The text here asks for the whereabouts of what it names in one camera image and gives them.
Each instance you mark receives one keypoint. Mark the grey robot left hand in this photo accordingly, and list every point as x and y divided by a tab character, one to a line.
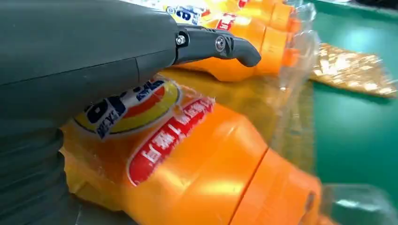
77	46

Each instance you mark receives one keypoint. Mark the orange drink bottle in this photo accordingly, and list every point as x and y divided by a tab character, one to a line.
202	174
261	6
273	46

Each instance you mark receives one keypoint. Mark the yellow plastic sheet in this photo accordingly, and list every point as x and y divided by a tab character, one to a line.
248	102

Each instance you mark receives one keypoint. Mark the crinkled yellow plastic bag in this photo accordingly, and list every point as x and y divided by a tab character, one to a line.
351	70

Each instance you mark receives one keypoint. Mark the green table mat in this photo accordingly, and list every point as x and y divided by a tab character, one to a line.
357	139

